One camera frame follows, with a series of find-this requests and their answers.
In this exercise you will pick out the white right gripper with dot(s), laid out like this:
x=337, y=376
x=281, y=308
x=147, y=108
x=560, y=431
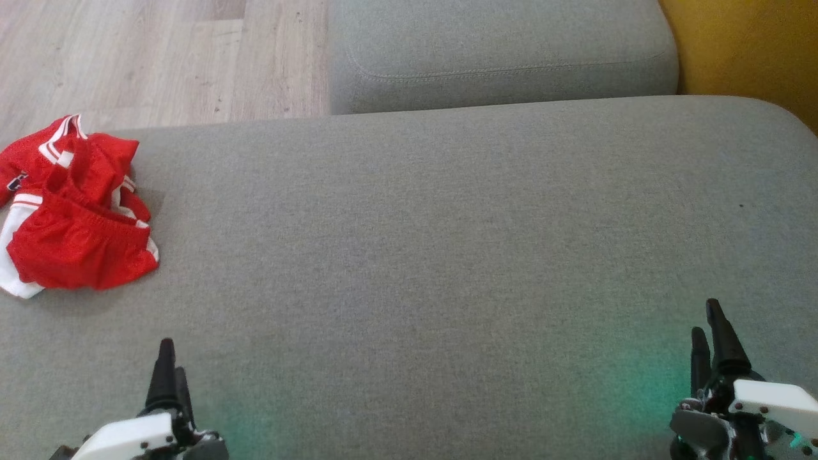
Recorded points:
x=767, y=409

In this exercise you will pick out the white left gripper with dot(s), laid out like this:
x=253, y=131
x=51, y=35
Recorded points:
x=128, y=437

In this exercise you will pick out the red shorts with white trim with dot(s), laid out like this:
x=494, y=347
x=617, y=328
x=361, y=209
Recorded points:
x=83, y=249

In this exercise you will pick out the red and white jersey shirt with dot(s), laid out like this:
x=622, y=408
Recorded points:
x=38, y=156

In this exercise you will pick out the grey fabric sofa seat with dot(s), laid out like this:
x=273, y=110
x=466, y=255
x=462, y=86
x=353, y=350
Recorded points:
x=434, y=255

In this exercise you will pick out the mustard yellow furniture panel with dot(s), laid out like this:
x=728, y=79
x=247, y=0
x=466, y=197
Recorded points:
x=754, y=45

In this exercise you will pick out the grey fabric sofa cushion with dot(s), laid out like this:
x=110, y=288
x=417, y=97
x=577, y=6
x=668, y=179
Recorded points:
x=498, y=51

